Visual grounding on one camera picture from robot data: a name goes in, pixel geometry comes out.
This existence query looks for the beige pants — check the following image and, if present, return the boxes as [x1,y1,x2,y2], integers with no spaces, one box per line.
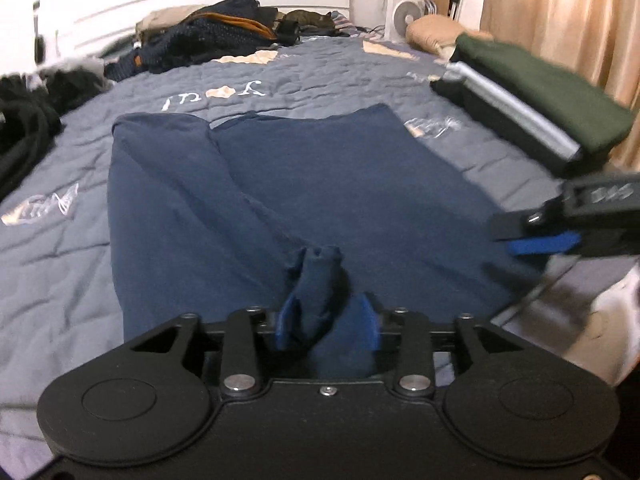
[135,5,201,36]

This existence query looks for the white-grey garment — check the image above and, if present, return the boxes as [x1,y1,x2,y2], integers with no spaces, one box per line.
[30,57,106,91]

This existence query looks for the beige pillow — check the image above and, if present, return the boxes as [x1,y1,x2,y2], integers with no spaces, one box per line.
[405,15,493,57]

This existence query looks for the white fan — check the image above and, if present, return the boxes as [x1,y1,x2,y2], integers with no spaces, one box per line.
[385,0,437,43]

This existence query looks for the white printed bed sheet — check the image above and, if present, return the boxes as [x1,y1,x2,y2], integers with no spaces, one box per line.
[492,260,640,386]

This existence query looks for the navy t-shirt with yellow print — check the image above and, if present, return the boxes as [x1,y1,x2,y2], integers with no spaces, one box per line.
[106,103,548,380]

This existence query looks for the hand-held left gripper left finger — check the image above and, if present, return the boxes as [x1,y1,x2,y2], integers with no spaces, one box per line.
[125,296,301,398]

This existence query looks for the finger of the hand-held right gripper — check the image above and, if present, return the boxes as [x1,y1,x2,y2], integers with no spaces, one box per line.
[507,232,584,257]
[490,199,569,244]

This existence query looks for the dark green folded garment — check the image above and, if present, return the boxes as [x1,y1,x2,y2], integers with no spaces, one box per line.
[452,34,636,156]

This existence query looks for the olive garment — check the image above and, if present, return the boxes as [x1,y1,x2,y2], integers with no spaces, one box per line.
[275,9,351,38]

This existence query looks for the navy dotted garment brown trim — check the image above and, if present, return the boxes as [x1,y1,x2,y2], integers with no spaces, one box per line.
[105,0,281,81]

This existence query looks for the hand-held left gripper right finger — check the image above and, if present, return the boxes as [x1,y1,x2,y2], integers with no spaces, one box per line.
[357,293,527,401]

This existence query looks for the grey quilted fish-print blanket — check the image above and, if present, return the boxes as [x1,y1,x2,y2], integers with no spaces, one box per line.
[0,35,640,413]

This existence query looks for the beige curtain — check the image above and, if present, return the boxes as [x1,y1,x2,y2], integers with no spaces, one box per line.
[480,0,640,171]

